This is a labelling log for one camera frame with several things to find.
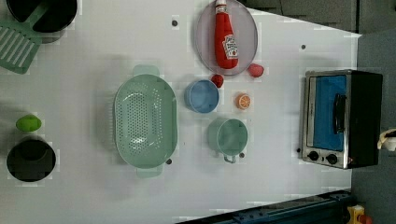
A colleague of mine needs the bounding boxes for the green plastic colander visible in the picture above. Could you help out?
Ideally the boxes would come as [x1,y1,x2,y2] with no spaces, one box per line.
[113,64,177,178]

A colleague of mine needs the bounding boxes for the pink red strawberry toy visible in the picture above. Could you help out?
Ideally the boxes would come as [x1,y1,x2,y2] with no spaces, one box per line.
[247,63,264,77]

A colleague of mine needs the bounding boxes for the black pot top left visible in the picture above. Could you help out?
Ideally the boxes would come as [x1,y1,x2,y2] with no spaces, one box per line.
[6,0,78,44]

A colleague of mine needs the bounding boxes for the green toy lime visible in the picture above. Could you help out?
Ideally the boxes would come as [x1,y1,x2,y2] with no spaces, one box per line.
[16,115,42,132]

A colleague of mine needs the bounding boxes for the toy orange half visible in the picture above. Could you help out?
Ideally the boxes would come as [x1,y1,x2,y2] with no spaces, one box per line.
[235,93,251,110]

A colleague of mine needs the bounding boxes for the small red strawberry toy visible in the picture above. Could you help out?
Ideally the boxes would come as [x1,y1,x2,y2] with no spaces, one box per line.
[211,75,224,88]

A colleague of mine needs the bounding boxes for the peeled toy banana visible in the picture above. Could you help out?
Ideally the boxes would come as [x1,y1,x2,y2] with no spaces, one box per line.
[377,129,396,151]

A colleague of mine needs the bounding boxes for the blue plastic bowl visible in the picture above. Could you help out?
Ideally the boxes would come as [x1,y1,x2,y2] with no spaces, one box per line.
[184,79,219,114]

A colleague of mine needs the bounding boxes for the green plastic spatula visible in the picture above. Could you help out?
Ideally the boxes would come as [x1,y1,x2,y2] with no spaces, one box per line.
[0,1,50,75]

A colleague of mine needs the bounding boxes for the black pot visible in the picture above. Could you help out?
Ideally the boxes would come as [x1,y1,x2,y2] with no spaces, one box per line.
[7,139,56,182]
[6,0,78,44]

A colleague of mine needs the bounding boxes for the black pot lower left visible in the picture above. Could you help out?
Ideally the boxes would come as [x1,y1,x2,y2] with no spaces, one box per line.
[7,139,56,182]

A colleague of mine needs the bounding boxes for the red plush ketchup bottle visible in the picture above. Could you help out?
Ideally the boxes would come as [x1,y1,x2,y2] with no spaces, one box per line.
[214,0,238,69]

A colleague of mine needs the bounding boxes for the grey round plate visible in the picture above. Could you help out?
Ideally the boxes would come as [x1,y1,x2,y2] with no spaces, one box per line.
[194,0,258,76]

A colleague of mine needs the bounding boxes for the silver black toaster oven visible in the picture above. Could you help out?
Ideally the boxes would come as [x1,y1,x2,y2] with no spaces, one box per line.
[301,70,383,169]

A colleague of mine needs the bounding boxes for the green plastic cup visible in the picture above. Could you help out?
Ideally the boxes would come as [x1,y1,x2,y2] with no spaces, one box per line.
[207,119,248,163]

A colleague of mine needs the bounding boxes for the blue metal frame rail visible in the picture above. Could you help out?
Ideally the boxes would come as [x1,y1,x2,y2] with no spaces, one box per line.
[177,190,357,224]

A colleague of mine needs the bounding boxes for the yellow red emergency button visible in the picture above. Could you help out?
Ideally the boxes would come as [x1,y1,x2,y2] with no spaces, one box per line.
[347,204,373,224]

